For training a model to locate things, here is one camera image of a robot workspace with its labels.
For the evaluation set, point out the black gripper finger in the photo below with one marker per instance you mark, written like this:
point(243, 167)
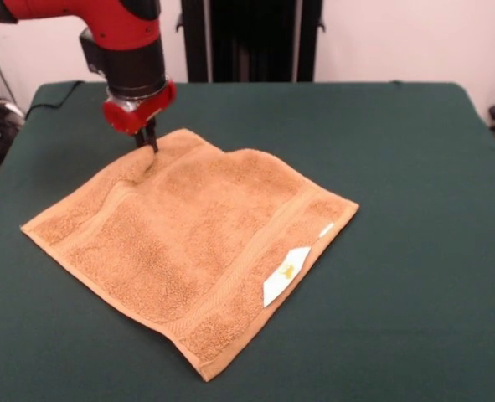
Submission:
point(152, 136)
point(139, 140)

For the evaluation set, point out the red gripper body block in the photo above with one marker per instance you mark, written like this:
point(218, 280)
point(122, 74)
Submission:
point(134, 113)

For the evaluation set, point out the orange terry towel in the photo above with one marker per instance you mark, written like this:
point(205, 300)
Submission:
point(188, 251)

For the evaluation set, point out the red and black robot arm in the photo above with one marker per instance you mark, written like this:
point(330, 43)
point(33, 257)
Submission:
point(104, 37)

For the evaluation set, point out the dark green table cloth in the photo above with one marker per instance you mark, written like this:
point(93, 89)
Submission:
point(419, 272)

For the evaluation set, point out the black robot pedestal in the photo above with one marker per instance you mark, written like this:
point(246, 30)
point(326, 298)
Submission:
point(251, 42)

